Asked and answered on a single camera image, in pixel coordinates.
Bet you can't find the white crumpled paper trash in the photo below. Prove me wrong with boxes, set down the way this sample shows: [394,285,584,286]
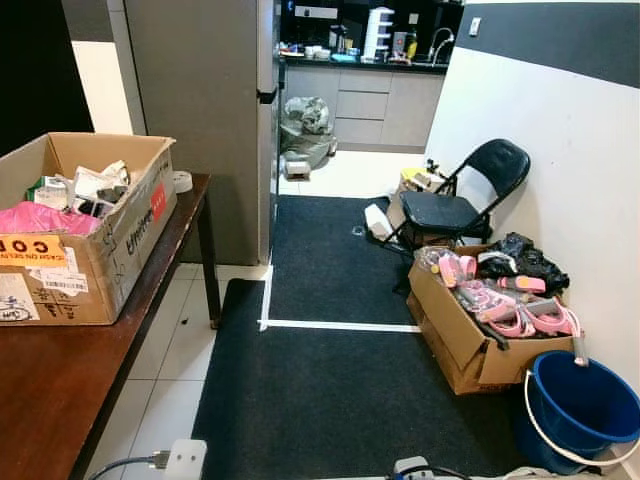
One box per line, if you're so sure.
[60,160,133,216]

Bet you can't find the black plastic bag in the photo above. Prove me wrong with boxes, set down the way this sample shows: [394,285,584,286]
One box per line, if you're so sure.
[478,232,571,294]

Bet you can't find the pink plastic packaging pile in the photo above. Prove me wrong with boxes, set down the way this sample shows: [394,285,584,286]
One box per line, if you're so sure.
[435,250,583,341]

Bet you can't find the black folding chair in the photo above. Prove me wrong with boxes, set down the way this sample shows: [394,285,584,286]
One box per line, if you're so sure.
[380,138,533,271]

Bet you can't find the open cardboard box pink contents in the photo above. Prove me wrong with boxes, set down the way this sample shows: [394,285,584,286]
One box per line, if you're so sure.
[407,245,581,396]

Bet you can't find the small white container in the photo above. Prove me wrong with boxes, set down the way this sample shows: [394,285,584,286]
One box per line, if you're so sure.
[363,203,393,239]

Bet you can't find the silver kitchen faucet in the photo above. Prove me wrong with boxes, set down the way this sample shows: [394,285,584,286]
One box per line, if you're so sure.
[428,27,456,64]

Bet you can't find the grey kitchen counter cabinet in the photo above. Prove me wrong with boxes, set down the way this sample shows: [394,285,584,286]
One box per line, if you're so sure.
[280,55,449,153]

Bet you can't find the dark grey floor mat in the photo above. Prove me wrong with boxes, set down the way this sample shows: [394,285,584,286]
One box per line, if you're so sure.
[190,278,546,480]
[262,193,446,331]

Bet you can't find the white drawer tower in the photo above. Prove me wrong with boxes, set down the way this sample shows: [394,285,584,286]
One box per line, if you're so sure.
[363,7,395,61]

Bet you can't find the grey garbage bag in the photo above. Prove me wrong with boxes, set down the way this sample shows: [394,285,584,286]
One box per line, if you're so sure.
[280,96,339,173]

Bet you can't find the tall grey fridge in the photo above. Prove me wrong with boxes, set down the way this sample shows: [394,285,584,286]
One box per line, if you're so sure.
[125,0,279,267]

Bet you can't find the large cardboard box orange label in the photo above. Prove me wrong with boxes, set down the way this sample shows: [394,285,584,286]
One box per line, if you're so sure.
[0,132,179,326]

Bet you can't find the pink plastic bag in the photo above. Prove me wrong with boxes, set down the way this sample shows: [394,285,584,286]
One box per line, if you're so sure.
[0,200,104,237]

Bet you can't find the dark brown wooden table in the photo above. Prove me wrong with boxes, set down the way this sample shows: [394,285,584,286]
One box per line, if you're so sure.
[0,173,223,480]

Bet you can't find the blue bucket white handle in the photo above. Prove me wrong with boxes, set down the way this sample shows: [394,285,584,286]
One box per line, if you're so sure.
[515,350,640,476]

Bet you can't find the pale blue right wrist camera mount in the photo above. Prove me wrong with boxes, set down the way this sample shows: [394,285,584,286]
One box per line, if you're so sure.
[394,456,435,480]

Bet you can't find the pale blue wrist camera mount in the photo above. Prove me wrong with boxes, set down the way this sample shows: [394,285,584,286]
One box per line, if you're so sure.
[394,456,435,480]
[163,439,209,480]

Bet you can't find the pale blue left wrist camera mount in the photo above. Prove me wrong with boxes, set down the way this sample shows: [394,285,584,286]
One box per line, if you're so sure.
[163,439,209,480]

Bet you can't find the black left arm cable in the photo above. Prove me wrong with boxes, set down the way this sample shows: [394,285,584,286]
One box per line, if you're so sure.
[93,452,169,480]

